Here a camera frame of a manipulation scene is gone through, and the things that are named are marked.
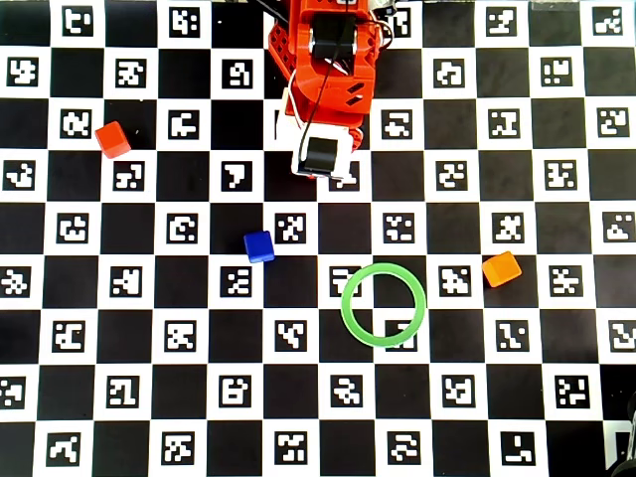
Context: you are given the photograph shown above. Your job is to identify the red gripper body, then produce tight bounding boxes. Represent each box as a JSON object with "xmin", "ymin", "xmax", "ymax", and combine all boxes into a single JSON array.
[{"xmin": 286, "ymin": 69, "xmax": 375, "ymax": 132}]

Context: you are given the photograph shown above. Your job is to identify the green flat ring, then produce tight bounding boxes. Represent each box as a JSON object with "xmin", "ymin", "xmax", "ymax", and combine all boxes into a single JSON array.
[{"xmin": 340, "ymin": 262, "xmax": 428, "ymax": 349}]

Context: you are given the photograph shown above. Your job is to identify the red cube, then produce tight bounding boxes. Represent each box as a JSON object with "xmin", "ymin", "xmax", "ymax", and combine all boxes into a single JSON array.
[{"xmin": 93, "ymin": 120, "xmax": 132, "ymax": 160}]

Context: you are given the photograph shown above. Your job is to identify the thin wrist camera cable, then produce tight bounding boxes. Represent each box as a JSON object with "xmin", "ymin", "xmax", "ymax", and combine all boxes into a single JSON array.
[{"xmin": 297, "ymin": 0, "xmax": 357, "ymax": 173}]

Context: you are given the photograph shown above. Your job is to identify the blue cube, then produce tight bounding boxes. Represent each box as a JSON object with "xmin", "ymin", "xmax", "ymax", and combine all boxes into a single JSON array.
[{"xmin": 242, "ymin": 230, "xmax": 276, "ymax": 264}]

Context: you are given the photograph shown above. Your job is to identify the orange cube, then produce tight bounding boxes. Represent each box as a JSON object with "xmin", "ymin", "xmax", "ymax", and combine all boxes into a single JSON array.
[{"xmin": 481, "ymin": 250, "xmax": 524, "ymax": 290}]

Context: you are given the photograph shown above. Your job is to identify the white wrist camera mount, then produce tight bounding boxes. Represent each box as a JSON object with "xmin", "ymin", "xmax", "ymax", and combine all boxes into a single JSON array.
[{"xmin": 274, "ymin": 88, "xmax": 360, "ymax": 183}]

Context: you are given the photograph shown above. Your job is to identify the black white marker checkerboard mat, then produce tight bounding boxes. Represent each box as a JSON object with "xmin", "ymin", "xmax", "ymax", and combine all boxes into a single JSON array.
[{"xmin": 0, "ymin": 0, "xmax": 636, "ymax": 477}]

